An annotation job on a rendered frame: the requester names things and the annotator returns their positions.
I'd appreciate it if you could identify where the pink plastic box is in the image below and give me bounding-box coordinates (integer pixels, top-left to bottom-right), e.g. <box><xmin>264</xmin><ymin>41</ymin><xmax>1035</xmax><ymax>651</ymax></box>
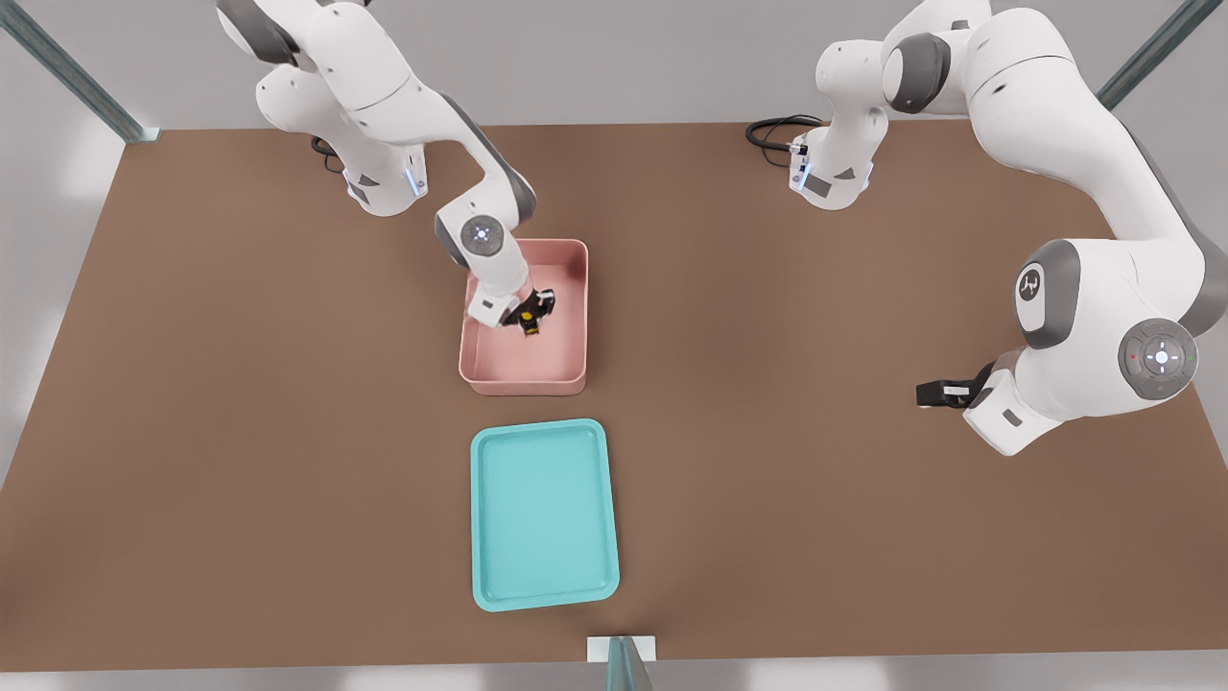
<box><xmin>458</xmin><ymin>238</ymin><xmax>590</xmax><ymax>397</ymax></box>

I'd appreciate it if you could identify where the pale blue-green tray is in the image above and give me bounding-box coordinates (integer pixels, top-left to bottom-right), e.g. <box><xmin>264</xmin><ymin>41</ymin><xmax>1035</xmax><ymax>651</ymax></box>
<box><xmin>469</xmin><ymin>417</ymin><xmax>622</xmax><ymax>613</ymax></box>

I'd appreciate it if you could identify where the silver frame post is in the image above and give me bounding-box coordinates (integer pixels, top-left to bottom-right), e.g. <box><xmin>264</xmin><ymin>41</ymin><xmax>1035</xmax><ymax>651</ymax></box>
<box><xmin>1097</xmin><ymin>0</ymin><xmax>1224</xmax><ymax>110</ymax></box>
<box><xmin>586</xmin><ymin>634</ymin><xmax>658</xmax><ymax>691</ymax></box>
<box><xmin>0</xmin><ymin>0</ymin><xmax>161</xmax><ymax>145</ymax></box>

